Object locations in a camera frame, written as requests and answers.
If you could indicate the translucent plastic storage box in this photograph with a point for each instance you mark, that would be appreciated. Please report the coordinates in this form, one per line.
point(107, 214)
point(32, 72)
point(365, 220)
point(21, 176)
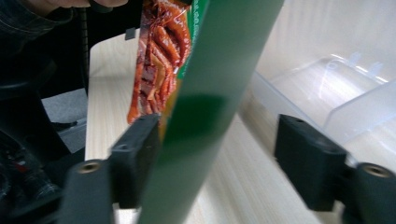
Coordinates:
point(342, 87)

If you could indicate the green snack packet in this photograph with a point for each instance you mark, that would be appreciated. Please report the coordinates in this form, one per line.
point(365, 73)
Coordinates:
point(211, 77)

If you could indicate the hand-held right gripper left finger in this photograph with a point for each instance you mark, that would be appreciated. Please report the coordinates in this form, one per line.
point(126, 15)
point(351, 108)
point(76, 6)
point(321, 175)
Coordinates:
point(134, 161)

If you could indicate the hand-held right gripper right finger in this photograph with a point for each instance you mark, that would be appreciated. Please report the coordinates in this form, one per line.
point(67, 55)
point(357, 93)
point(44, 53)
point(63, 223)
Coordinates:
point(308, 165)

